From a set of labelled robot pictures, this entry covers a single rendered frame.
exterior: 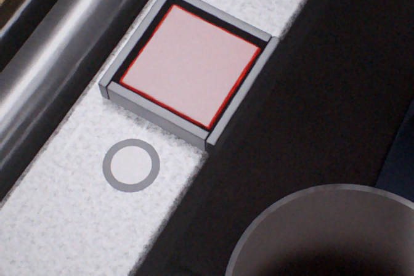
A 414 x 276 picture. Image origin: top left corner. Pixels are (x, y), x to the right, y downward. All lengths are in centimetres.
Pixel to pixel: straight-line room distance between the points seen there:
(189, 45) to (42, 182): 11
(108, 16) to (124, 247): 14
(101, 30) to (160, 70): 5
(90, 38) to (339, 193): 61
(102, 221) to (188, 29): 12
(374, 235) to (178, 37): 73
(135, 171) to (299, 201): 61
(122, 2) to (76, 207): 13
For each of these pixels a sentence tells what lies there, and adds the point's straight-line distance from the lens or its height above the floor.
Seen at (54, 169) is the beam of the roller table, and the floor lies 92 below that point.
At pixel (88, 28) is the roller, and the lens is 50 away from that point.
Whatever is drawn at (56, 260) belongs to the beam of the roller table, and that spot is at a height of 92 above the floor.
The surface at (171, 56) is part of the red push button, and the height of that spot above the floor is 93.
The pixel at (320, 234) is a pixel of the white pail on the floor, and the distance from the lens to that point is 119.
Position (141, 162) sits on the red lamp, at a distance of 46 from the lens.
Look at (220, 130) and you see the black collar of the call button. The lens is 45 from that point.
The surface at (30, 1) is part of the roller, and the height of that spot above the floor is 91.
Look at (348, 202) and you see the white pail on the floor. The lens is 109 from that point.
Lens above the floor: 134
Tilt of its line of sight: 66 degrees down
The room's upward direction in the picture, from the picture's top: 2 degrees counter-clockwise
